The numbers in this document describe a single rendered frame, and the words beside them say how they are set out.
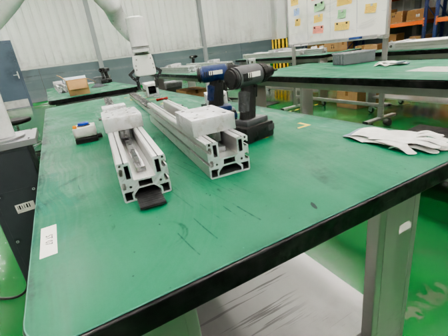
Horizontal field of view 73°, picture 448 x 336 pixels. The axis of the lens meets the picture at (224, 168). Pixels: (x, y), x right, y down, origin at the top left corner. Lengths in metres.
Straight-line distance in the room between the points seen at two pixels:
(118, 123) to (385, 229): 0.77
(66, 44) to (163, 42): 3.46
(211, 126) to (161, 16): 12.50
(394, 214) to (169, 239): 0.57
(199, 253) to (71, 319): 0.18
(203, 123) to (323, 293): 0.75
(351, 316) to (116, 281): 0.84
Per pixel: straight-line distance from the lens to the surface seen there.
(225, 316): 1.13
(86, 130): 1.27
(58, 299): 0.47
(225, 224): 0.51
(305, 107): 3.57
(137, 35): 1.58
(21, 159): 1.51
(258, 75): 0.91
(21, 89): 12.41
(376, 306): 1.01
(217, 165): 0.68
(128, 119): 0.94
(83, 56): 12.46
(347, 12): 3.99
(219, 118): 0.73
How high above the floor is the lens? 1.05
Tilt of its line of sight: 21 degrees down
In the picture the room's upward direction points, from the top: 7 degrees counter-clockwise
